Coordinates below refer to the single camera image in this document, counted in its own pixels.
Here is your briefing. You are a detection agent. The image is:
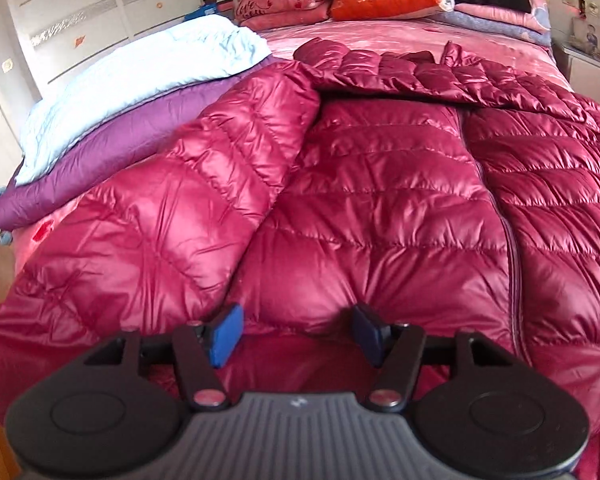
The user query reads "magenta down jacket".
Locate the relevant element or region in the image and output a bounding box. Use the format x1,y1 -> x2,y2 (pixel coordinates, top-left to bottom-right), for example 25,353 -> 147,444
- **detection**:
0,39 -> 600,479

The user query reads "purple folded down jacket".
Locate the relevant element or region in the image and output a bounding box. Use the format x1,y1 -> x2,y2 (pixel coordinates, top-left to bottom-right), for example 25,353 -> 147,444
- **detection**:
0,55 -> 277,231

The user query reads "white folded garment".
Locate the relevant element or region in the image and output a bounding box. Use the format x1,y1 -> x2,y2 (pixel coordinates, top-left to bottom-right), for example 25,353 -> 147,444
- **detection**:
14,14 -> 272,186

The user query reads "pink bed cover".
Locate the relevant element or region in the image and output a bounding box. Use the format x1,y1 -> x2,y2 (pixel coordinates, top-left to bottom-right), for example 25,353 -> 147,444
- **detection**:
4,18 -> 569,270

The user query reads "white nightstand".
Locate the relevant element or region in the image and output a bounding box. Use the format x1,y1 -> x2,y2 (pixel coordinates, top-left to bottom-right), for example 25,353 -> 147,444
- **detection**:
552,42 -> 600,103

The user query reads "blue storage box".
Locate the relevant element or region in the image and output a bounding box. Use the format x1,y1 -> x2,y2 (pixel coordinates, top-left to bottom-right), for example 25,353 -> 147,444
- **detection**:
184,0 -> 234,22

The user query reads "lavender folded blanket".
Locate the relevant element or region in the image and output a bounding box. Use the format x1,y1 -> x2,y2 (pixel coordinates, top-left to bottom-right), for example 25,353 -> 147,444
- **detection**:
428,11 -> 552,47

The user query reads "pink heart folded blanket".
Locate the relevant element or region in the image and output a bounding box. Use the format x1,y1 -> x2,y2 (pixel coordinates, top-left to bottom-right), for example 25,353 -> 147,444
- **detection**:
234,0 -> 330,32

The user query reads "white wardrobe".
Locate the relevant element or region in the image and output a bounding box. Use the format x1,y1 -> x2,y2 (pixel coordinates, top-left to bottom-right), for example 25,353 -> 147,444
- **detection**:
0,0 -> 201,188

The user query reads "pink folded blanket right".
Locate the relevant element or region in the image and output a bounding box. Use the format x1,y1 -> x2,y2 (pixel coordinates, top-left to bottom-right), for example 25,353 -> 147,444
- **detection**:
454,0 -> 550,34

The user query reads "framed child photo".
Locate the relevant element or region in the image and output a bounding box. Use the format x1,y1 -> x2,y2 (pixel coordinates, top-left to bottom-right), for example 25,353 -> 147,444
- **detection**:
569,18 -> 600,54

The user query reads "wall socket panel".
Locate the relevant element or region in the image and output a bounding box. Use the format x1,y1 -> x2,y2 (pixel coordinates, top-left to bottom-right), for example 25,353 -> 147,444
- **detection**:
562,0 -> 600,18

